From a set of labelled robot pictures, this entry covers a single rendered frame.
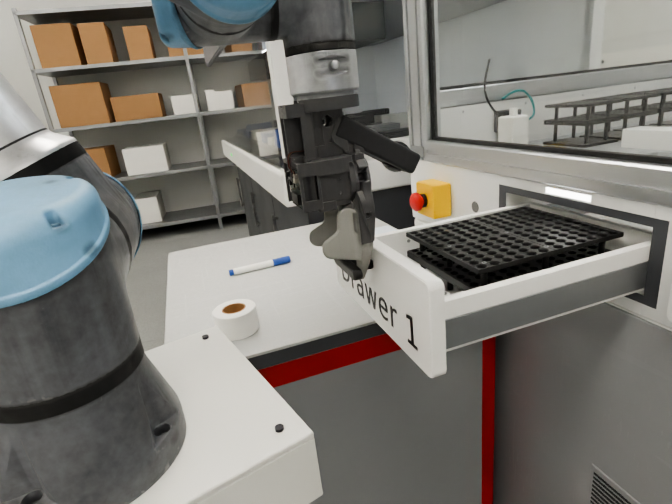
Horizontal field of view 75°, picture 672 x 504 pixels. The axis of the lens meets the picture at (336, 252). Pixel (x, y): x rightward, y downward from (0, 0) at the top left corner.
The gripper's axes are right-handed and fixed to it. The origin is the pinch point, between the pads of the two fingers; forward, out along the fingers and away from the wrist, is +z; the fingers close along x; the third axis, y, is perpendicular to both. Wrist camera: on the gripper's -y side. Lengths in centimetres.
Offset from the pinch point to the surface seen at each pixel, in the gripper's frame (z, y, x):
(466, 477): 57, -23, -11
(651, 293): 7.1, -32.6, 13.8
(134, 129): -10, 58, -438
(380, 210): 18, -39, -82
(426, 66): -23, -33, -39
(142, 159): 16, 54, -390
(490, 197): 0.5, -32.6, -17.0
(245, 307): 10.5, 13.8, -18.0
